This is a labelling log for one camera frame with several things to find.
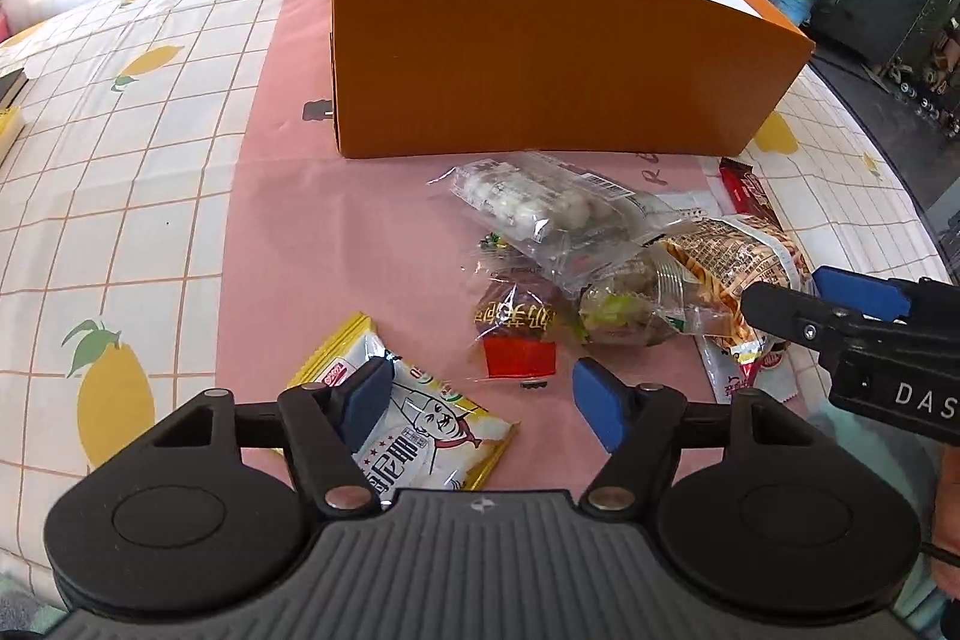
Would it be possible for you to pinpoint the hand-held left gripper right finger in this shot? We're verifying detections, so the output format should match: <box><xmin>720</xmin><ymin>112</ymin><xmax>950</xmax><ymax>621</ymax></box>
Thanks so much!
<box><xmin>571</xmin><ymin>356</ymin><xmax>822</xmax><ymax>513</ymax></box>

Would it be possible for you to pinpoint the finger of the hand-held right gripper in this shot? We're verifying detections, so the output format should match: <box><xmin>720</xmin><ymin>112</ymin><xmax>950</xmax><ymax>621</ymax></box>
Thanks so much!
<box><xmin>812</xmin><ymin>265</ymin><xmax>914</xmax><ymax>321</ymax></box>
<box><xmin>741</xmin><ymin>281</ymin><xmax>856</xmax><ymax>353</ymax></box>

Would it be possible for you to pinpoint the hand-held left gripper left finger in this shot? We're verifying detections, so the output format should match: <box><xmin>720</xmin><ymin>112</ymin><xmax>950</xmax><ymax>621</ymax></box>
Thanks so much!
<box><xmin>150</xmin><ymin>356</ymin><xmax>396</xmax><ymax>519</ymax></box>

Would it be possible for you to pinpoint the orange striped snack packet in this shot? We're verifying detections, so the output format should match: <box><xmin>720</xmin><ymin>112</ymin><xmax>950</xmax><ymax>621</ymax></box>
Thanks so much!
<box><xmin>652</xmin><ymin>216</ymin><xmax>815</xmax><ymax>356</ymax></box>

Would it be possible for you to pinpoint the yellow cartoon snack packet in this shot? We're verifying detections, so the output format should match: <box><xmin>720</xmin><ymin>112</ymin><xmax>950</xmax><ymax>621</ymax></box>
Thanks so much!
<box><xmin>285</xmin><ymin>311</ymin><xmax>520</xmax><ymax>512</ymax></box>

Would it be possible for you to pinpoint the white and red snack packet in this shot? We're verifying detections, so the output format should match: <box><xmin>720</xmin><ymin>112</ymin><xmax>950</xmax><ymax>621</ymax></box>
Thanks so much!
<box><xmin>694</xmin><ymin>332</ymin><xmax>796</xmax><ymax>405</ymax></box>

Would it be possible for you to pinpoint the clear packet of green snack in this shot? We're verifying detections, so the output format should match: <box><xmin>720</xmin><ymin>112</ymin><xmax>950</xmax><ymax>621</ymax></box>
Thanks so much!
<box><xmin>577</xmin><ymin>257</ymin><xmax>721</xmax><ymax>348</ymax></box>

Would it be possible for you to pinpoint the red brown date packet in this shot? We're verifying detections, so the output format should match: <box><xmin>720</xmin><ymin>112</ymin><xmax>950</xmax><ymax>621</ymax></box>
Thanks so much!
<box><xmin>469</xmin><ymin>269</ymin><xmax>571</xmax><ymax>380</ymax></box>

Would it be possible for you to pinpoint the clear packet of white balls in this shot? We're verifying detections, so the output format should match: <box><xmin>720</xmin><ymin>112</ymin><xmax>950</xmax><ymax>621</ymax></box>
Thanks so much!
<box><xmin>427</xmin><ymin>151</ymin><xmax>676</xmax><ymax>281</ymax></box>

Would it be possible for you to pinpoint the orange cardboard box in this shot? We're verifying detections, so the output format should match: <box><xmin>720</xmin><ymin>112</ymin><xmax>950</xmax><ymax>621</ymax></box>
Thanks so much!
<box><xmin>330</xmin><ymin>0</ymin><xmax>817</xmax><ymax>160</ymax></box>

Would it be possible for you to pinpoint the person's right forearm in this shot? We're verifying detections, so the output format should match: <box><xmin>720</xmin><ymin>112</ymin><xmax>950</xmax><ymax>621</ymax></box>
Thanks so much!
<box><xmin>932</xmin><ymin>445</ymin><xmax>960</xmax><ymax>611</ymax></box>

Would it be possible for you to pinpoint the dark red snack bar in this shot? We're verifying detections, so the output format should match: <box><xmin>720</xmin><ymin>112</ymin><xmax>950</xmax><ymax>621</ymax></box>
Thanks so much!
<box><xmin>718</xmin><ymin>157</ymin><xmax>781</xmax><ymax>229</ymax></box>

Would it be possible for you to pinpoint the pink table mat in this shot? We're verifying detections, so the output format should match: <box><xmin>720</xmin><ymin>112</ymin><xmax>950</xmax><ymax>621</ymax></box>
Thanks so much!
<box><xmin>217</xmin><ymin>0</ymin><xmax>811</xmax><ymax>513</ymax></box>

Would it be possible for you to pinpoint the row of small figurines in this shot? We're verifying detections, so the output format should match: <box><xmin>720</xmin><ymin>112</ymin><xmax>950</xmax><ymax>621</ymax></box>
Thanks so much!
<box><xmin>885</xmin><ymin>55</ymin><xmax>960</xmax><ymax>139</ymax></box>

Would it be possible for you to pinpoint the lemon print tablecloth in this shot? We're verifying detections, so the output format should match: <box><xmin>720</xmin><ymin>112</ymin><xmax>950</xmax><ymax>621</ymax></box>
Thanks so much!
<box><xmin>0</xmin><ymin>0</ymin><xmax>953</xmax><ymax>611</ymax></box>

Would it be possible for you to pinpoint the yellow box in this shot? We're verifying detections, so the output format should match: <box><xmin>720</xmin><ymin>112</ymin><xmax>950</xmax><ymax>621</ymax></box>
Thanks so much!
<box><xmin>0</xmin><ymin>107</ymin><xmax>25</xmax><ymax>161</ymax></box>

